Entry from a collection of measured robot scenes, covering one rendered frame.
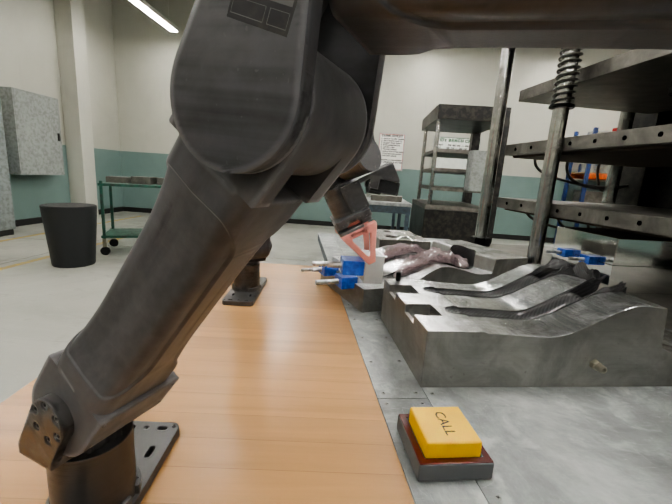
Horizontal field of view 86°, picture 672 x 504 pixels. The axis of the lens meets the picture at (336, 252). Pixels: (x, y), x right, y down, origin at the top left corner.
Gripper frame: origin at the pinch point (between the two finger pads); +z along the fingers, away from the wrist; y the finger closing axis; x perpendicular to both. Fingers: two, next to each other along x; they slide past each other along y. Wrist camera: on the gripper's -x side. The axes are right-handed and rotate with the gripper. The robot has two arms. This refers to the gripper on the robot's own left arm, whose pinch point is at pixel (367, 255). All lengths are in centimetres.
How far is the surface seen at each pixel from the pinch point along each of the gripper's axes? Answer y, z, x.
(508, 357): -20.4, 17.2, -11.1
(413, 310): -9.3, 9.5, -2.6
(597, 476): -37.1, 21.8, -9.5
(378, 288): 9.8, 11.0, -0.2
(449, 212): 400, 118, -162
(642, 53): 43, -7, -106
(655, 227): 23, 36, -79
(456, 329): -19.8, 9.7, -5.6
